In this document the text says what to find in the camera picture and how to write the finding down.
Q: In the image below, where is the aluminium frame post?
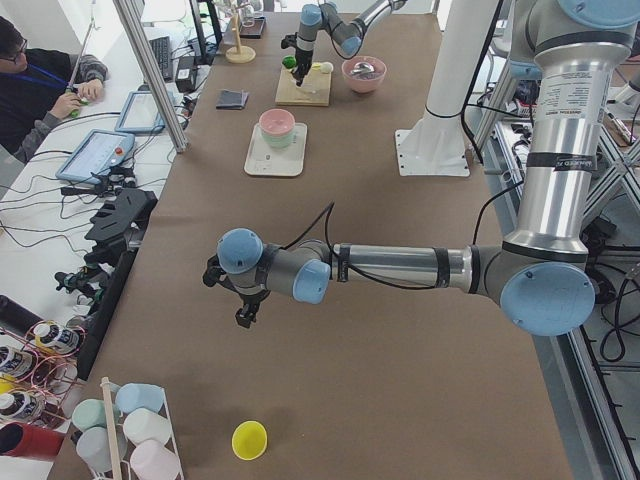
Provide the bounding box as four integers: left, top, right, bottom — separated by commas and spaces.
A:
113, 0, 188, 154

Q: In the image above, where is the green lime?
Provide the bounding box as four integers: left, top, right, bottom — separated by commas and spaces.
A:
282, 55, 297, 69

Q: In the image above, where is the cream bunny tray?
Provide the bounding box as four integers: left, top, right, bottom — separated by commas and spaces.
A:
244, 122, 308, 177

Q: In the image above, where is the large pink bowl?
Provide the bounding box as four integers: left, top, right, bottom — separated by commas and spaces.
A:
341, 55, 387, 93

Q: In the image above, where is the lower teach pendant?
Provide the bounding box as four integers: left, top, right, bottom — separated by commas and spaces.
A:
55, 129, 135, 184

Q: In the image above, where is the grey cup on rack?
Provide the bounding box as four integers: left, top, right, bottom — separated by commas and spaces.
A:
76, 426, 112, 473

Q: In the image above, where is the seated person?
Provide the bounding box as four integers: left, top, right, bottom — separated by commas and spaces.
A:
1, 18, 108, 164

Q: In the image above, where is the pink cup on rack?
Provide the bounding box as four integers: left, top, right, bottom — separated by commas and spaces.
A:
130, 439, 180, 480

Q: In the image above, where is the grey folded cloth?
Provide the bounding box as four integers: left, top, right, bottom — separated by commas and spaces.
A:
216, 89, 249, 110

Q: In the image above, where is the white cup rack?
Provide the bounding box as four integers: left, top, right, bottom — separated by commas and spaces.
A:
100, 377, 185, 479

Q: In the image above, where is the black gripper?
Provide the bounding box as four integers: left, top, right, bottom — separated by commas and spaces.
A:
202, 255, 270, 329
281, 33, 314, 87

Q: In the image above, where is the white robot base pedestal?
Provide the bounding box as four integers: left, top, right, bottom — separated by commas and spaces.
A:
396, 1, 475, 177

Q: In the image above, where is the green cup on rack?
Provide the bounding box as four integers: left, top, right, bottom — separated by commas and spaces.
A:
71, 399, 107, 432

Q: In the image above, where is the black keyboard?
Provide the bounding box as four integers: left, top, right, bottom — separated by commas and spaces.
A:
149, 36, 173, 81

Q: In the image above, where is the green bowl stack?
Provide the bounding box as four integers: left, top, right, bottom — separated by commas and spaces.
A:
261, 130, 295, 149

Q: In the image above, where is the teach pendant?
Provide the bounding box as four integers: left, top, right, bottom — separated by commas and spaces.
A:
114, 91, 165, 135
55, 129, 135, 184

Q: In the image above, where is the wooden cutting board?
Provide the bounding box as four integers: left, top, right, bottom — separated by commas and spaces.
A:
275, 62, 333, 107

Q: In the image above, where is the yellow plastic cup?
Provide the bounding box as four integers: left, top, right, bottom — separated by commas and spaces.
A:
231, 420, 268, 461

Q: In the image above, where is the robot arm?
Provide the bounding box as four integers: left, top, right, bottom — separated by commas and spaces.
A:
203, 1, 639, 336
281, 1, 406, 87

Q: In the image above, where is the wooden cup tree stand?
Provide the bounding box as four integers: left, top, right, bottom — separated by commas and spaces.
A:
225, 7, 256, 64

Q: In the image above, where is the white cup on rack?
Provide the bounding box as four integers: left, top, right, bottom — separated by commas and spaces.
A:
123, 408, 172, 445

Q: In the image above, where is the blue cup on rack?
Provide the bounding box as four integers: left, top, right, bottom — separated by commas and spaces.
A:
115, 383, 164, 414

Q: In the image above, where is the upper teach pendant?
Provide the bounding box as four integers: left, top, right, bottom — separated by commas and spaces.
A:
114, 91, 165, 135

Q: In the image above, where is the small pink bowl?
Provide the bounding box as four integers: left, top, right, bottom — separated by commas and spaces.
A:
258, 108, 295, 137

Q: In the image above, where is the metal scoop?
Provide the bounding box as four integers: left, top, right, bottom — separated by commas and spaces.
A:
349, 61, 375, 78

